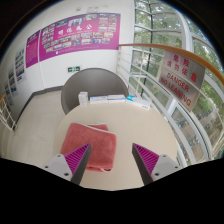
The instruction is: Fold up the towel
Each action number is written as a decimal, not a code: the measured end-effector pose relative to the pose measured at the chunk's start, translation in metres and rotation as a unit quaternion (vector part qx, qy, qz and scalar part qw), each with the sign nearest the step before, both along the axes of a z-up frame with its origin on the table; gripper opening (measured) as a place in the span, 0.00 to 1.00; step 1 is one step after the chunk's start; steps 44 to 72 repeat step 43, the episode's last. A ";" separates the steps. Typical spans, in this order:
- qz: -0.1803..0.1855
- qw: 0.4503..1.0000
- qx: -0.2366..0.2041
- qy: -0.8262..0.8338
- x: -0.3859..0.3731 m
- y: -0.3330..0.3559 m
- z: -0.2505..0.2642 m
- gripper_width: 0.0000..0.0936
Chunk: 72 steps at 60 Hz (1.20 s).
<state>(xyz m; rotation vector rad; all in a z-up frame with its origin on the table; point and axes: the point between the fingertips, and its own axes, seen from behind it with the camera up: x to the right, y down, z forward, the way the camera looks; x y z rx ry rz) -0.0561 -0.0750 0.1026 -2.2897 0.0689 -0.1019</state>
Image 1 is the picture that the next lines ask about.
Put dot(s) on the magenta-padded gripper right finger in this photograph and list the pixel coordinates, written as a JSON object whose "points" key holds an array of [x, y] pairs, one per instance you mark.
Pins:
{"points": [[146, 158]]}

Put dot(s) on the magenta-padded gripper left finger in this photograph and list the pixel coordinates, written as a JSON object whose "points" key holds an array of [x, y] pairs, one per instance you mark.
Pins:
{"points": [[79, 158]]}

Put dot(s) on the pink towel with white trim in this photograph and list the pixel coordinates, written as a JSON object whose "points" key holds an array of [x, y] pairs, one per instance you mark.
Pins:
{"points": [[90, 140]]}

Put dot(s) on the white box with teal end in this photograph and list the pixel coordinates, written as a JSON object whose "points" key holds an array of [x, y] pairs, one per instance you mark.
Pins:
{"points": [[138, 102]]}

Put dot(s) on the small upright white box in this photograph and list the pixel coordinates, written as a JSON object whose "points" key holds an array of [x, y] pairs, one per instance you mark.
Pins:
{"points": [[83, 98]]}

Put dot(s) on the flat white box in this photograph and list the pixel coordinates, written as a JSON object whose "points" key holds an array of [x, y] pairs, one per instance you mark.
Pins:
{"points": [[116, 98], [98, 99]]}

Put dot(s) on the grey round-backed chair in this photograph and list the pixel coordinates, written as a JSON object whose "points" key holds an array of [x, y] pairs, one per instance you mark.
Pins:
{"points": [[95, 81]]}

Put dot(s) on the white stair railing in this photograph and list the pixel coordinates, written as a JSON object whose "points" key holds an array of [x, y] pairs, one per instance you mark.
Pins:
{"points": [[6, 116]]}

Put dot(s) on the red-lettered warning sign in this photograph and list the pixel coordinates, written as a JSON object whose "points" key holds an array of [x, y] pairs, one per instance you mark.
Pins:
{"points": [[181, 80]]}

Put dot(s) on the green exit sign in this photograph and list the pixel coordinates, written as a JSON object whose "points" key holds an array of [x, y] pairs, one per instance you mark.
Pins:
{"points": [[74, 69]]}

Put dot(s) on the white photo poster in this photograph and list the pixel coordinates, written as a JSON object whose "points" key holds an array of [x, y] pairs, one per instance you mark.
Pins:
{"points": [[20, 66], [11, 81]]}

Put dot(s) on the narrow magenta text poster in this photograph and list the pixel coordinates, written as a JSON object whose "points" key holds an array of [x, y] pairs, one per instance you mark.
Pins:
{"points": [[32, 49]]}

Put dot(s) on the large magenta photo poster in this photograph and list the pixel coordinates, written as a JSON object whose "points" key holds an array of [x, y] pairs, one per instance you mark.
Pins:
{"points": [[80, 36]]}

